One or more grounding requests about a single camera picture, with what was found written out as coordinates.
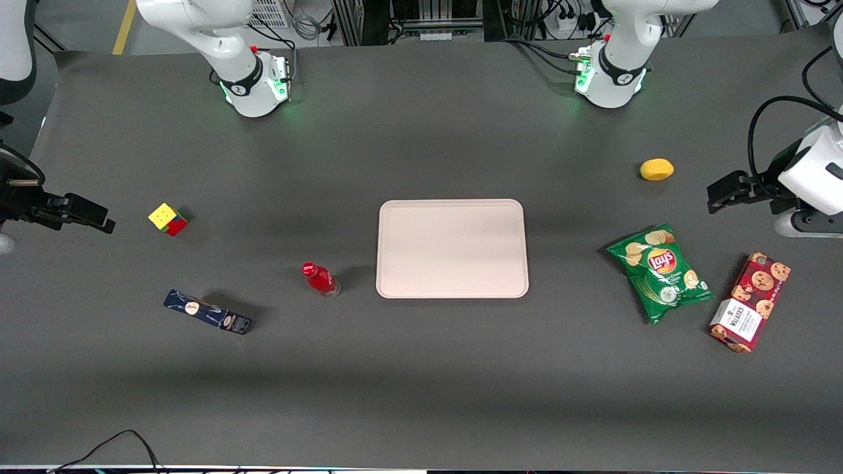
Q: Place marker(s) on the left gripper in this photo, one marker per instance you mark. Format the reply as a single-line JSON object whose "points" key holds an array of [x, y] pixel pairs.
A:
{"points": [[768, 182]]}

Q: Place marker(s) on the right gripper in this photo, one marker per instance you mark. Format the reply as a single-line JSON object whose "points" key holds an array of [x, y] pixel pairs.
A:
{"points": [[14, 200]]}

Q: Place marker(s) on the red coke bottle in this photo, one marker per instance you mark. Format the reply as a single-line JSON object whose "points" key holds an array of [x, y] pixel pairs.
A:
{"points": [[320, 280]]}

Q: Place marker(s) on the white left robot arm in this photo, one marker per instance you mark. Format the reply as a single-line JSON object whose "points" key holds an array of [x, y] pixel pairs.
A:
{"points": [[616, 79]]}

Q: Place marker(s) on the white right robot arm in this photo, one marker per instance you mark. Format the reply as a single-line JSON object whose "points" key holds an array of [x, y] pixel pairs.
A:
{"points": [[250, 92]]}

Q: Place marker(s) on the pink plastic tray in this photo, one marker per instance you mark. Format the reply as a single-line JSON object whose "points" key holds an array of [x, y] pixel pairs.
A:
{"points": [[452, 249]]}

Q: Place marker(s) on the yellow lemon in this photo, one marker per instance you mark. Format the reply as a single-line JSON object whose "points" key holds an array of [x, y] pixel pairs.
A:
{"points": [[656, 170]]}

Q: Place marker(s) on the colourful puzzle cube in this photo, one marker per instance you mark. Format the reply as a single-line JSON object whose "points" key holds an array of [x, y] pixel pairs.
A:
{"points": [[167, 218]]}

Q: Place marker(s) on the green chips bag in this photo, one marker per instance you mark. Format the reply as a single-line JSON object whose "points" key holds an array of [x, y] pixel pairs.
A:
{"points": [[662, 273]]}

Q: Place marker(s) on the red cookie box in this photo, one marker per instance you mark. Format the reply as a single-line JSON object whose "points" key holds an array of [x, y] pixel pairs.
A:
{"points": [[751, 303]]}

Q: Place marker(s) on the dark blue narrow box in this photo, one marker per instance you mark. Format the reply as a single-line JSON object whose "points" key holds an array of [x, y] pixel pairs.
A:
{"points": [[207, 312]]}

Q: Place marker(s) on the white power strip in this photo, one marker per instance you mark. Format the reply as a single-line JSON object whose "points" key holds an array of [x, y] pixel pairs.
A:
{"points": [[574, 23]]}

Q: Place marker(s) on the white mesh box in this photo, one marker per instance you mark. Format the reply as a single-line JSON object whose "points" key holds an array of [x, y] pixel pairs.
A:
{"points": [[271, 12]]}

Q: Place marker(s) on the dark grey table mat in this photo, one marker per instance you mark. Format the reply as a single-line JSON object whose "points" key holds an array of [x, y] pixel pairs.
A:
{"points": [[421, 395]]}

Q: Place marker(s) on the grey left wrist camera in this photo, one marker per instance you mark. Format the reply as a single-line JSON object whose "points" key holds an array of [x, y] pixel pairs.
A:
{"points": [[810, 225]]}

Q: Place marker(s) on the black aluminium frame rack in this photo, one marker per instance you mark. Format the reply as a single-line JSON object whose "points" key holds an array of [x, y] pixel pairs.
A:
{"points": [[369, 20]]}

